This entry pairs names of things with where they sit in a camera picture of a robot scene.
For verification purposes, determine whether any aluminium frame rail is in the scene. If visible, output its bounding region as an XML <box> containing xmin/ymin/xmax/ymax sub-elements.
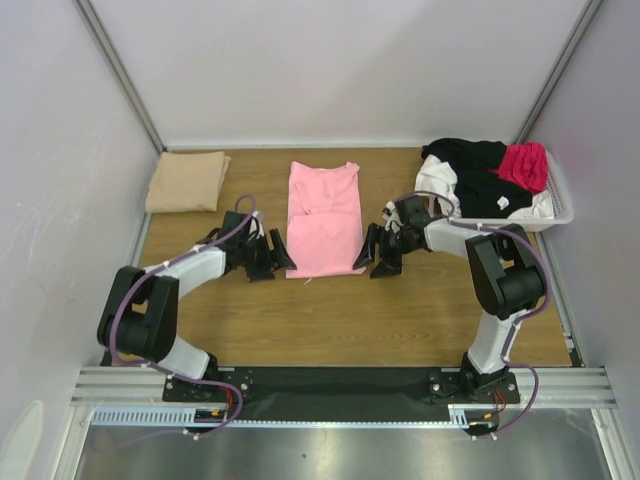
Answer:
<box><xmin>71</xmin><ymin>366</ymin><xmax>616</xmax><ymax>408</ymax></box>

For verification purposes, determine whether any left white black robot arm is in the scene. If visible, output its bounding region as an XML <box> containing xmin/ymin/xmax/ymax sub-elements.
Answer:
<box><xmin>97</xmin><ymin>211</ymin><xmax>297</xmax><ymax>400</ymax></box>

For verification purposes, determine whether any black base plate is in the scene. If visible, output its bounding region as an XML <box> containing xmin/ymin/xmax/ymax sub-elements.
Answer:
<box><xmin>162</xmin><ymin>365</ymin><xmax>521</xmax><ymax>422</ymax></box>

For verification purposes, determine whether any white plastic laundry basket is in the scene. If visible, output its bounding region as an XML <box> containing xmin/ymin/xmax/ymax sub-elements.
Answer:
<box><xmin>459</xmin><ymin>151</ymin><xmax>574</xmax><ymax>233</ymax></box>

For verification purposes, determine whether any crimson red t shirt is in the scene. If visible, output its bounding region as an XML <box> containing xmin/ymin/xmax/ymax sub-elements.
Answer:
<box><xmin>495</xmin><ymin>142</ymin><xmax>549</xmax><ymax>195</ymax></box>

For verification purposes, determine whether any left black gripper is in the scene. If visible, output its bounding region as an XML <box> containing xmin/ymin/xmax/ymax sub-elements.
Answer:
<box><xmin>238</xmin><ymin>228</ymin><xmax>296</xmax><ymax>282</ymax></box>

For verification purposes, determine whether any grey slotted cable duct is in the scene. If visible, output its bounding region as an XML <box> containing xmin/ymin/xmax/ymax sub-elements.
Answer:
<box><xmin>91</xmin><ymin>405</ymin><xmax>496</xmax><ymax>429</ymax></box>

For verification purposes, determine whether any pink t shirt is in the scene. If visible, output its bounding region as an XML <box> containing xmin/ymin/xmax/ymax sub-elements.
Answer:
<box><xmin>286</xmin><ymin>162</ymin><xmax>364</xmax><ymax>279</ymax></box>

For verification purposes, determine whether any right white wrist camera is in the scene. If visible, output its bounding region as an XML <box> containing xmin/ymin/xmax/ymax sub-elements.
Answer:
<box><xmin>382</xmin><ymin>201</ymin><xmax>399</xmax><ymax>222</ymax></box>

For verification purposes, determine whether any black t shirt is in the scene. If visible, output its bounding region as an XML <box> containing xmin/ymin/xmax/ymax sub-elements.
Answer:
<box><xmin>421</xmin><ymin>138</ymin><xmax>533</xmax><ymax>219</ymax></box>

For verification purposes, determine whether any folded beige t shirt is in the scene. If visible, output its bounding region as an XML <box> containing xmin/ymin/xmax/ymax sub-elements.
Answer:
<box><xmin>145</xmin><ymin>151</ymin><xmax>231</xmax><ymax>214</ymax></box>

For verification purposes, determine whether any white t shirt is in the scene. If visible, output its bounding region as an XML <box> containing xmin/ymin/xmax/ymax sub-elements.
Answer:
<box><xmin>414</xmin><ymin>155</ymin><xmax>555</xmax><ymax>220</ymax></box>

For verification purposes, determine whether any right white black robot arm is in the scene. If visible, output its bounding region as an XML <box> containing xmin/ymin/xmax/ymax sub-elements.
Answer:
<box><xmin>352</xmin><ymin>191</ymin><xmax>550</xmax><ymax>403</ymax></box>

